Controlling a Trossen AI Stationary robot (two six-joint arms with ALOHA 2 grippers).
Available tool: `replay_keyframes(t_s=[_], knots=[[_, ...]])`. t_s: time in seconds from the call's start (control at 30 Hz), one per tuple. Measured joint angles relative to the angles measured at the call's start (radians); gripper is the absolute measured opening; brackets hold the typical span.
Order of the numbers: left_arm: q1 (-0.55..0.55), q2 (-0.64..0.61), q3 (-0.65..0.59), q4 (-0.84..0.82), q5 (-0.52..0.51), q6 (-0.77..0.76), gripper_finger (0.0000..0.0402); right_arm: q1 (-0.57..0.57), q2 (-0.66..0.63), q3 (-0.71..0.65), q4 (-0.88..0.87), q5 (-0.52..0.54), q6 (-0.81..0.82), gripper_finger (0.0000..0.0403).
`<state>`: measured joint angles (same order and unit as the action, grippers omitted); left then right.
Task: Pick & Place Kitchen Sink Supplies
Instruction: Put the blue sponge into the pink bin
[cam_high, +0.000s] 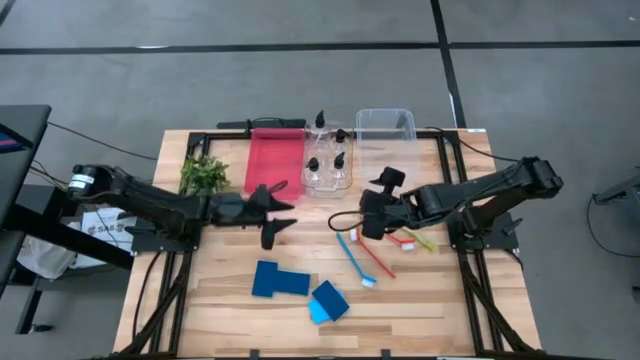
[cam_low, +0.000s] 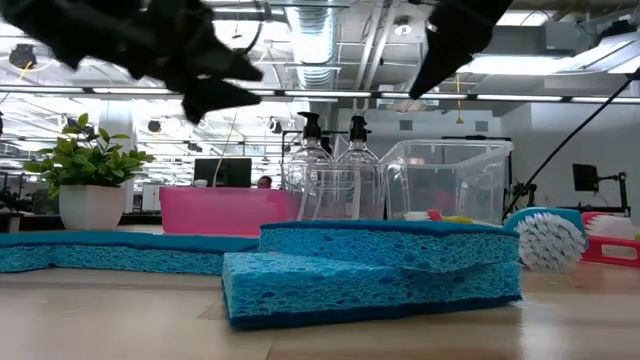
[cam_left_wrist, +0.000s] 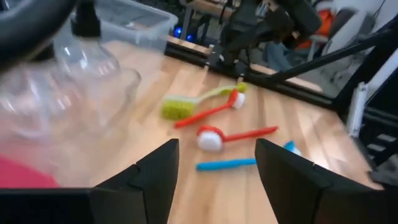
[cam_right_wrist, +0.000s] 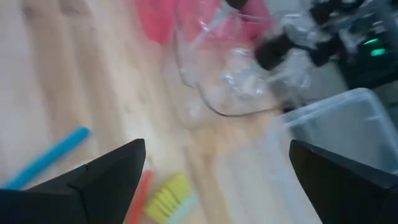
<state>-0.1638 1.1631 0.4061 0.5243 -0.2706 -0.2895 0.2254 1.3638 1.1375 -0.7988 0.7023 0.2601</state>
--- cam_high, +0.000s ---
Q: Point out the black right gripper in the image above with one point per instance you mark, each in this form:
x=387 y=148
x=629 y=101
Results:
x=400 y=212

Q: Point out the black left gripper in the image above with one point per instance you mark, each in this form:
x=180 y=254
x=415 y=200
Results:
x=230 y=210

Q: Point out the blue kitchen sponge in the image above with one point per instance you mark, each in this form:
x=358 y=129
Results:
x=317 y=313
x=331 y=300
x=264 y=279
x=295 y=283

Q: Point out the yellow-green dish brush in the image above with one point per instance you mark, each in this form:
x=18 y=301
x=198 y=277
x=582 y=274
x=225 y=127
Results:
x=429 y=245

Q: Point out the blue dish brush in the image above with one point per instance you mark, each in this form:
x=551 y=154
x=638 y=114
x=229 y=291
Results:
x=368 y=282

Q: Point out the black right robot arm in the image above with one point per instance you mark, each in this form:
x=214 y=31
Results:
x=475 y=192

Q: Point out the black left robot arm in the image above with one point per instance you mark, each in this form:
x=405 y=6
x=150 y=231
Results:
x=150 y=205

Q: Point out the long red dish brush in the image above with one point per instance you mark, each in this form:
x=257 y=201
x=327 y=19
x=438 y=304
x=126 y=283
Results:
x=353 y=234

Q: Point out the short red dish brush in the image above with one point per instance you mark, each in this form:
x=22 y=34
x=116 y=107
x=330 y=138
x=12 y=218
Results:
x=408 y=245

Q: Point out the pink plastic tray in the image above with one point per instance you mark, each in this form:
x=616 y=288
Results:
x=275 y=160

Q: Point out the clear plastic organizer tray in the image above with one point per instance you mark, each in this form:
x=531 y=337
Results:
x=327 y=147

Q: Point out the green plant in white pot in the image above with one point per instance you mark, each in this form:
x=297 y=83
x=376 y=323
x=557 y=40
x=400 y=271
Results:
x=202 y=175

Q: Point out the clear plastic storage bin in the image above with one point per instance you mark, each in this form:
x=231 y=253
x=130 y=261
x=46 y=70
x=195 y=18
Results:
x=385 y=130

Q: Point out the black power strip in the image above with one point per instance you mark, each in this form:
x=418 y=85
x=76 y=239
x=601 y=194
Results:
x=280 y=122

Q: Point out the black table edge clamp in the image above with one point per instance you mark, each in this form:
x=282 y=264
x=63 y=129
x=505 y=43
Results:
x=255 y=354
x=385 y=354

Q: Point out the white printed paper sheet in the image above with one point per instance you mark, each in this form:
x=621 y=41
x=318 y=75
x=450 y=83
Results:
x=105 y=227

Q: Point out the white plastic bag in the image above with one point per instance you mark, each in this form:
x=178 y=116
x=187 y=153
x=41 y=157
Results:
x=45 y=257

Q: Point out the grey stand foot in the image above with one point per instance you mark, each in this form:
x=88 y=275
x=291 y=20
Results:
x=620 y=190

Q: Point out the black desk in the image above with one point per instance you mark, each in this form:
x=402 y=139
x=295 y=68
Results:
x=20 y=150

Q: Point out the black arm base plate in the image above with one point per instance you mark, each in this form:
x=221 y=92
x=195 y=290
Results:
x=165 y=244
x=490 y=242

